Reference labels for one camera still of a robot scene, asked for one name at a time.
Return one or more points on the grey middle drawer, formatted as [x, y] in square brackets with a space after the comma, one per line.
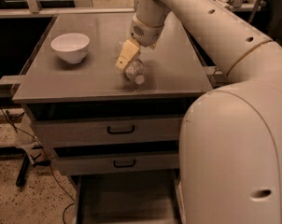
[118, 163]

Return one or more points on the grey drawer cabinet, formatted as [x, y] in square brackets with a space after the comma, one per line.
[53, 89]

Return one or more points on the grey back rail shelf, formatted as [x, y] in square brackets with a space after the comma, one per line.
[49, 12]

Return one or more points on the black clamp stand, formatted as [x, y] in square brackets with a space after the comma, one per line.
[28, 160]

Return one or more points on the grey top drawer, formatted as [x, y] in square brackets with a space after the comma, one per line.
[93, 132]

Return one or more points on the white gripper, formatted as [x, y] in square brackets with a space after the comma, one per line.
[146, 34]

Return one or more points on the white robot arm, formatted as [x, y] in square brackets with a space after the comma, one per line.
[230, 145]

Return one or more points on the grey left side bracket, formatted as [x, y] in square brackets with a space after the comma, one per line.
[7, 82]

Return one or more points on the clear plastic water bottle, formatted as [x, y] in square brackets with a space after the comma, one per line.
[135, 72]

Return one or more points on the grey bracket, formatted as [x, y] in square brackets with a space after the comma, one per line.
[216, 78]
[7, 82]

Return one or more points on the metal diagonal rod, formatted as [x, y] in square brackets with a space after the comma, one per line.
[257, 0]

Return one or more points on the white ceramic bowl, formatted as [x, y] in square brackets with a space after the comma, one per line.
[71, 48]

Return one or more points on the grey right side bracket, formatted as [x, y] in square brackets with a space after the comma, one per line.
[216, 78]

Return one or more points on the grey open bottom drawer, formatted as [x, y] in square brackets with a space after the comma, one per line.
[148, 197]

